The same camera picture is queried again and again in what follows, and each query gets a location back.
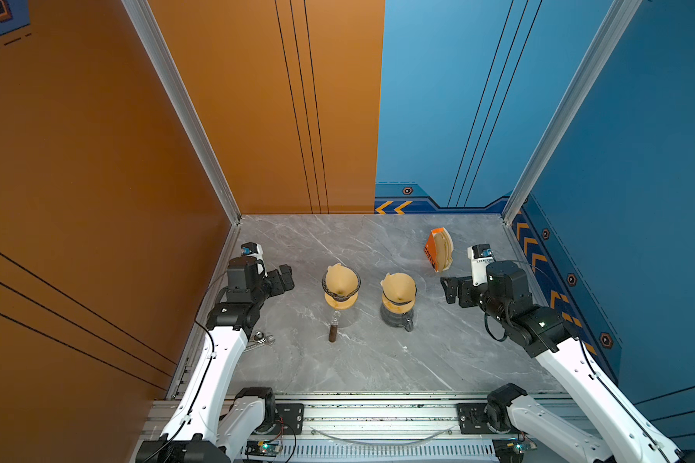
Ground orange coffee filter box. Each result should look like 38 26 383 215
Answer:
424 228 454 273

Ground grey glass dripper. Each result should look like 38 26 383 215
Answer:
320 270 363 301

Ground brown paper coffee filter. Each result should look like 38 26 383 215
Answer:
380 273 417 298

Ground grey ribbed glass pitcher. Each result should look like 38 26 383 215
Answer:
380 311 414 332

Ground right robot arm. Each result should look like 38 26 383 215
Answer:
440 260 695 462

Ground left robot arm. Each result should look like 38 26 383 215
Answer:
135 242 295 462

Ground metal wrench set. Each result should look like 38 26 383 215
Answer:
245 331 275 351

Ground right circuit board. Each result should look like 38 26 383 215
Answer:
492 440 538 463

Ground left green circuit board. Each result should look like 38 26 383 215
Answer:
243 440 283 460

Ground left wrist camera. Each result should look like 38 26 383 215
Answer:
241 241 268 276

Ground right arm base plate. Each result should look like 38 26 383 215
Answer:
456 403 495 435

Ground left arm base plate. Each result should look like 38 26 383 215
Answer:
266 402 305 435

